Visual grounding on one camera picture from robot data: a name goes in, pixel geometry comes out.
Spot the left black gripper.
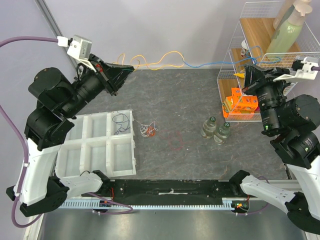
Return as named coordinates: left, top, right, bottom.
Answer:
left=62, top=53, right=136, bottom=118

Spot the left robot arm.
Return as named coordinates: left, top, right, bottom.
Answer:
left=6, top=54, right=135, bottom=217

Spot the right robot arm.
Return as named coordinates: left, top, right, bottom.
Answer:
left=229, top=59, right=320, bottom=235

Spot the yellow snack bag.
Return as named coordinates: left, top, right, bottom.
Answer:
left=233, top=72, right=245, bottom=79

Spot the small white cup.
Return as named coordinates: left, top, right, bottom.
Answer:
left=240, top=39, right=250, bottom=58

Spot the orange snack box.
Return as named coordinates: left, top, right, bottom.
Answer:
left=222, top=87, right=260, bottom=118

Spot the green yellow snack box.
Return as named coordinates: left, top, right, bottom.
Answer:
left=222, top=96, right=235, bottom=114

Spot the green lotion pump bottle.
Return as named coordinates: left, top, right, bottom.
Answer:
left=266, top=3, right=313, bottom=54

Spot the left glass water bottle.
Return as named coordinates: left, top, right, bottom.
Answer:
left=200, top=116, right=217, bottom=139

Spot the glass water bottle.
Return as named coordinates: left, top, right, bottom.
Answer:
left=213, top=122, right=230, bottom=145
left=200, top=116, right=217, bottom=139

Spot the white compartment tray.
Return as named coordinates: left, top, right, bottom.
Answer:
left=55, top=109, right=137, bottom=178

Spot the right glass water bottle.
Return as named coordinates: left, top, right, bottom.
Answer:
left=213, top=122, right=230, bottom=145

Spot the beige pump bottle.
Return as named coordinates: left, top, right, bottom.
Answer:
left=272, top=0, right=310, bottom=30

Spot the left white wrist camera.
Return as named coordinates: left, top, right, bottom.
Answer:
left=57, top=35, right=95, bottom=71

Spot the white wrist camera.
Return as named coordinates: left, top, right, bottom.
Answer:
left=272, top=56, right=320, bottom=83
left=57, top=35, right=95, bottom=71

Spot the white wire shelf rack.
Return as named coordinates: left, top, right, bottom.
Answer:
left=216, top=1, right=320, bottom=123

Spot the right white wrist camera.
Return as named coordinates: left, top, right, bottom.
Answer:
left=272, top=56, right=320, bottom=83

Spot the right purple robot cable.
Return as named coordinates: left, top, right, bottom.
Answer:
left=234, top=63, right=320, bottom=216

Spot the white wire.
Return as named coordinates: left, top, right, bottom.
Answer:
left=134, top=120, right=159, bottom=138

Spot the pink wire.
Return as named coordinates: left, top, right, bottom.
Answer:
left=159, top=129, right=190, bottom=151

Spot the aluminium corner post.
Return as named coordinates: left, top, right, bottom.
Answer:
left=34, top=0, right=77, bottom=69

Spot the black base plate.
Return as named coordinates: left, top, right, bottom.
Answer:
left=95, top=179, right=248, bottom=206

